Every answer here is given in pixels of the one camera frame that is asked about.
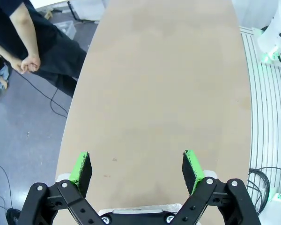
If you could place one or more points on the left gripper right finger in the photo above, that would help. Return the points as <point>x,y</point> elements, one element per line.
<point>194,168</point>

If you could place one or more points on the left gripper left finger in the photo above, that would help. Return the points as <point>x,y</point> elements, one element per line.
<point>79,171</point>

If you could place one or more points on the person's left forearm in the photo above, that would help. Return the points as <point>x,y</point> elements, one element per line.
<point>25,32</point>

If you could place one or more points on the person's right forearm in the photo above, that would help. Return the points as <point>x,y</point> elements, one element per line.
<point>2,51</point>

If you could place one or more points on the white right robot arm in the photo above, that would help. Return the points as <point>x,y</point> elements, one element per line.
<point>278,28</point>

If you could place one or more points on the person's left hand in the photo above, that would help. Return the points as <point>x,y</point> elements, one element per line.
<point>31,63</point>

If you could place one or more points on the person's right hand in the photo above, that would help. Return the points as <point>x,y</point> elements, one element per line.
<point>17,65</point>

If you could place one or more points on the grey slotted mounting plate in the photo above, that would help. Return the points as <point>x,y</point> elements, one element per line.
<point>260,105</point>

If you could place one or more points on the person in black clothes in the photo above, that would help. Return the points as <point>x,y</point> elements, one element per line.
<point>56,54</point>

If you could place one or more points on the person in blue jeans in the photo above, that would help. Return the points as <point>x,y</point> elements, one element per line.
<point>1,75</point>

